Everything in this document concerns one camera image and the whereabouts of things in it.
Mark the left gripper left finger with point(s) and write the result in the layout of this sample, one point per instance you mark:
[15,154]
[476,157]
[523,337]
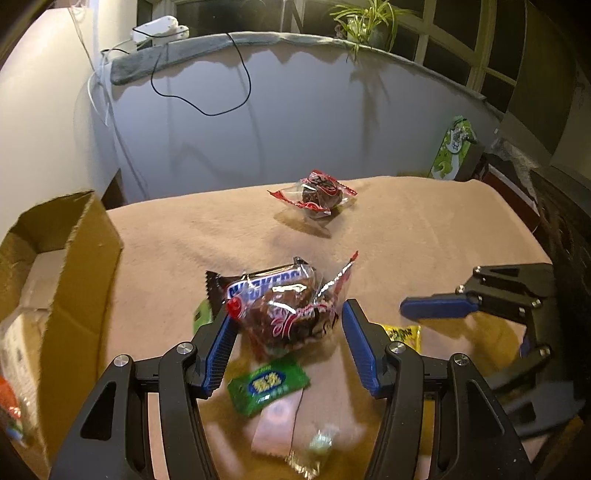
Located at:
[213,343]

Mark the brown Snickers bar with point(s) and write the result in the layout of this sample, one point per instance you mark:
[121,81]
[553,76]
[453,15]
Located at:
[250,286]

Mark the clear wrapped small candy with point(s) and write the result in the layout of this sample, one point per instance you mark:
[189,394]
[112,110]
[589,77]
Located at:
[309,461]

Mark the green potted plant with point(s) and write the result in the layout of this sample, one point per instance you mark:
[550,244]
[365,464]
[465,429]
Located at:
[374,26]

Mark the green candy packet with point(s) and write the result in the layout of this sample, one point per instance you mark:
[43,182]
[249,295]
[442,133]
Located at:
[251,393]
[202,316]

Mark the red clear snack packet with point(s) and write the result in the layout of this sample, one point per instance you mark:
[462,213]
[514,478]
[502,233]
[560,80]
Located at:
[319,195]

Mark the red clear chocolate cake packet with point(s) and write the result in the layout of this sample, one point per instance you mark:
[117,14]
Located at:
[293,315]

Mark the pink candy packet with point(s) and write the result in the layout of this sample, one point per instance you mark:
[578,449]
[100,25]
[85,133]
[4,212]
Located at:
[274,434]

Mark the cardboard box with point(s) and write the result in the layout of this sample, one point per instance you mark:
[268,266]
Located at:
[57,264]

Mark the white power adapter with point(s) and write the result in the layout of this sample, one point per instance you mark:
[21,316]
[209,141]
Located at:
[159,31]

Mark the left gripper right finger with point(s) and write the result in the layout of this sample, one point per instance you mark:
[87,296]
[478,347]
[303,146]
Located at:
[368,344]

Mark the snack bag in box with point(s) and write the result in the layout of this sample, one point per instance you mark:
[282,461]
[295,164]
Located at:
[15,371]

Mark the yellow candy packet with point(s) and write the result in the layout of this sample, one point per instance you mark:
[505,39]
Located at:
[411,335]

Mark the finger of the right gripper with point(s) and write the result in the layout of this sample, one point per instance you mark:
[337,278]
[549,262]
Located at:
[439,306]

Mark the green white carton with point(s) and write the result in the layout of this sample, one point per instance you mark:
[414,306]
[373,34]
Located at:
[453,150]

